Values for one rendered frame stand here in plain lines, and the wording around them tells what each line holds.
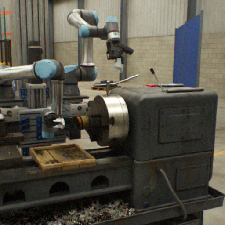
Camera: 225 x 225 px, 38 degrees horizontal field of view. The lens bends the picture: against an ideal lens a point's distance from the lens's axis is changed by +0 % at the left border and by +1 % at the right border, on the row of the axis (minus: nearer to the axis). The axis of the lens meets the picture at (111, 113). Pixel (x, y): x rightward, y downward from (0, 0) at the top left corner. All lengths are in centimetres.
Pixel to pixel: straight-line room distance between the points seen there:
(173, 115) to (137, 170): 39
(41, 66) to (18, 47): 57
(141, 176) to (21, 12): 148
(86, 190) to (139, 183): 32
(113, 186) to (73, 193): 24
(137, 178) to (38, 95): 107
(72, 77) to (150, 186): 103
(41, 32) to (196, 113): 132
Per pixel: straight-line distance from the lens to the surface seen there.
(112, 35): 207
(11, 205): 180
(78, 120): 188
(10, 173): 166
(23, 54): 258
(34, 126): 244
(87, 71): 252
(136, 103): 185
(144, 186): 199
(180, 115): 199
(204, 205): 218
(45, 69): 203
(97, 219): 187
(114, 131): 185
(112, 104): 186
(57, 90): 218
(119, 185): 196
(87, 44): 252
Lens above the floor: 147
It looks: 10 degrees down
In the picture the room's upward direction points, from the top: 1 degrees clockwise
